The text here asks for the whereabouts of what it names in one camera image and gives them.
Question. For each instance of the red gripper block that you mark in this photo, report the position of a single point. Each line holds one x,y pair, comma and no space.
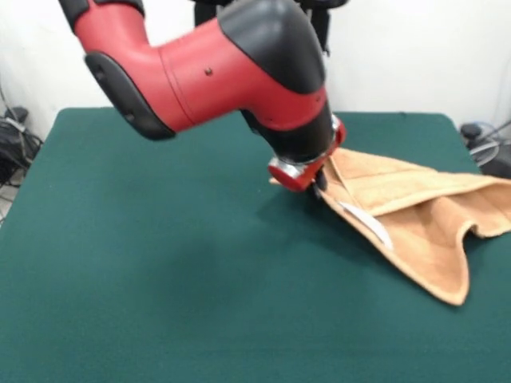
295,179

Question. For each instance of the tan terry towel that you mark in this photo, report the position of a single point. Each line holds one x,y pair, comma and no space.
419,207

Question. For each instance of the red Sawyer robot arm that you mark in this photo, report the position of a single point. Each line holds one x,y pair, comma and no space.
207,72

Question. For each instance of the black round device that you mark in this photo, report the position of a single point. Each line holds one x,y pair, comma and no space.
473,131

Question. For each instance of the dark green table cloth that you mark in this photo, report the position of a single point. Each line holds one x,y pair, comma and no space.
159,259

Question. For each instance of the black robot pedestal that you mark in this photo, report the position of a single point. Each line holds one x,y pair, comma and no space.
322,28

